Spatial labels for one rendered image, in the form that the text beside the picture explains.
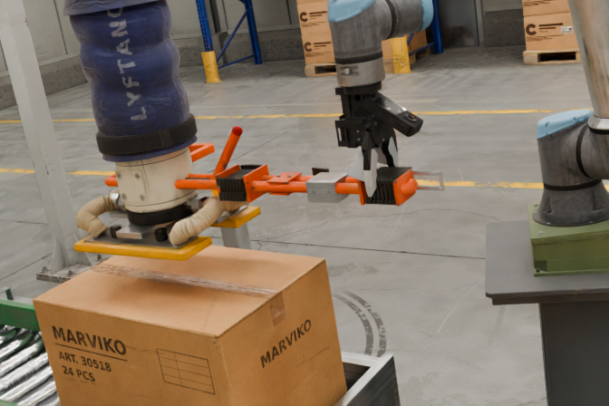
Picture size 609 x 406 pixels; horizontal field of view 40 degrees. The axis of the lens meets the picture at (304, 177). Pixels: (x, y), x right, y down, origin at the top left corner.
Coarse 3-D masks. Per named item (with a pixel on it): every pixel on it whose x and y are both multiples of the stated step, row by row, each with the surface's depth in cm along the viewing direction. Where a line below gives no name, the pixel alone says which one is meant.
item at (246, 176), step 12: (228, 168) 183; (252, 168) 184; (264, 168) 180; (216, 180) 179; (228, 180) 177; (240, 180) 175; (252, 180) 177; (228, 192) 178; (240, 192) 177; (252, 192) 177; (264, 192) 181
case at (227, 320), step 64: (128, 256) 222; (192, 256) 214; (256, 256) 207; (64, 320) 198; (128, 320) 184; (192, 320) 178; (256, 320) 179; (320, 320) 198; (64, 384) 208; (128, 384) 192; (192, 384) 178; (256, 384) 180; (320, 384) 199
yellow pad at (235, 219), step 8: (240, 208) 199; (248, 208) 199; (256, 208) 199; (232, 216) 195; (240, 216) 195; (248, 216) 196; (216, 224) 196; (224, 224) 194; (232, 224) 193; (240, 224) 194
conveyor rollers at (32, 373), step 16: (0, 336) 284; (16, 336) 287; (32, 336) 282; (0, 352) 273; (16, 352) 276; (32, 352) 271; (0, 368) 262; (16, 368) 266; (32, 368) 260; (48, 368) 256; (0, 384) 252; (16, 384) 255; (32, 384) 250; (48, 384) 246; (16, 400) 245; (32, 400) 239; (48, 400) 243
